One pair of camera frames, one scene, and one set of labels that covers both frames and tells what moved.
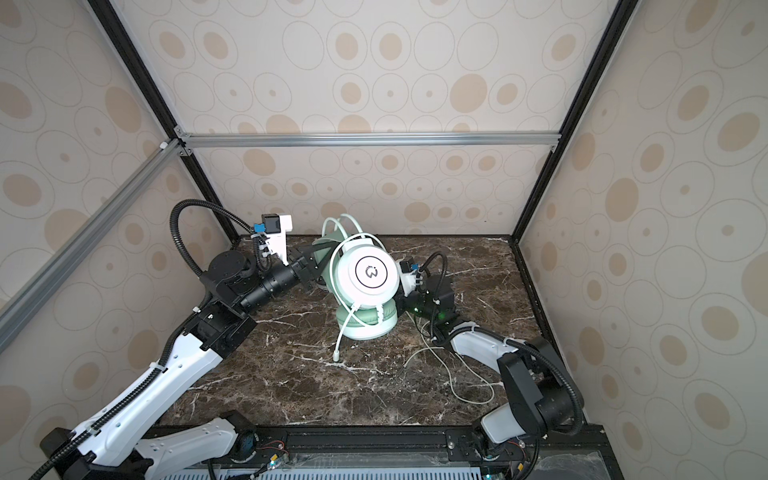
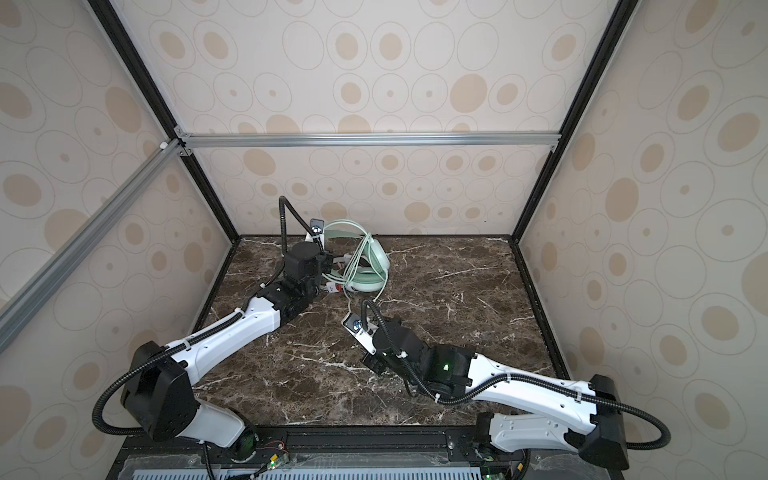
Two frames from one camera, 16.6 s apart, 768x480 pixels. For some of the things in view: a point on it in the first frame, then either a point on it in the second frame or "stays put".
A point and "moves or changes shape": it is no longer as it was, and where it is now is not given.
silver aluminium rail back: [373, 141] stays put
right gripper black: [400, 302] -> [367, 360]
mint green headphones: [362, 274] moves or changes shape
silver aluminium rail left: [31, 296] stays put
